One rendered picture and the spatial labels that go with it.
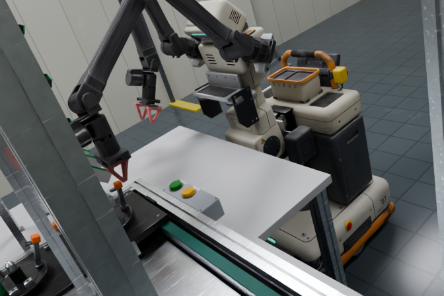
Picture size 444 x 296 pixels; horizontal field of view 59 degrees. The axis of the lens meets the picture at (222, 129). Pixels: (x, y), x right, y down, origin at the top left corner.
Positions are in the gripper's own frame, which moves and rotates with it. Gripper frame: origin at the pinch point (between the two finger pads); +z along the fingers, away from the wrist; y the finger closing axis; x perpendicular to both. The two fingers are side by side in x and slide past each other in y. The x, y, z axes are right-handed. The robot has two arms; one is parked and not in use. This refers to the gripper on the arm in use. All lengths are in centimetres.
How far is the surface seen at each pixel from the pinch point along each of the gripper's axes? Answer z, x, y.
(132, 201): 10.2, 0.4, -4.4
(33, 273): 8.0, -31.0, 1.3
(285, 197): 21.7, 33.9, 24.8
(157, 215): 10.1, 1.4, 9.6
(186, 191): 10.2, 12.3, 8.7
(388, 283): 108, 81, 20
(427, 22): -38, 10, 82
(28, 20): -39, 70, -322
